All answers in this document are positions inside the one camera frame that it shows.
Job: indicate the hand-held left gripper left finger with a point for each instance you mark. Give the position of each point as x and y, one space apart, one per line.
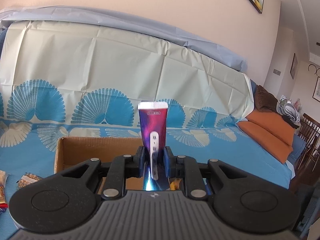
141 162

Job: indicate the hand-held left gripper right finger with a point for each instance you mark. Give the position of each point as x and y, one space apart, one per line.
166 163

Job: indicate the purple snack packet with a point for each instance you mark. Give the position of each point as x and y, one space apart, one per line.
152 122

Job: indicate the cardboard box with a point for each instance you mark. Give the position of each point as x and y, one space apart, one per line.
95 150

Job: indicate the clear bag of cookies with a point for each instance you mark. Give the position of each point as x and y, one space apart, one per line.
28 179

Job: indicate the orange cushion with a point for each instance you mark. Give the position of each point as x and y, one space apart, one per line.
272 122
265 142

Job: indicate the cream and blue printed blanket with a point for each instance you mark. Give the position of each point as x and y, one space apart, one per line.
100 67

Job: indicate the brown blanket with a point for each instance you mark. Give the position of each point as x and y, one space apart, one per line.
266 97

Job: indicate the grey clothes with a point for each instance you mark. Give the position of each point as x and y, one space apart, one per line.
291 112

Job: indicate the light blue sheet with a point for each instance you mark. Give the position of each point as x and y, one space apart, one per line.
150 27

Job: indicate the pale rice bar clear wrapper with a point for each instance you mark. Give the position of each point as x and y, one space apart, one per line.
3 186

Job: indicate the wooden chair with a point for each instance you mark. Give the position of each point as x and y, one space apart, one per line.
308 132

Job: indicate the red snack packet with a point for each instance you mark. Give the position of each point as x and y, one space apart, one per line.
2 208

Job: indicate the small dark framed picture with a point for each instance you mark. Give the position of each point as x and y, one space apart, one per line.
293 66

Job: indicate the light framed picture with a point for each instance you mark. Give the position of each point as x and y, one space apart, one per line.
318 90

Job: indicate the wall switch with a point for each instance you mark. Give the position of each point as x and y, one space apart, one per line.
276 71

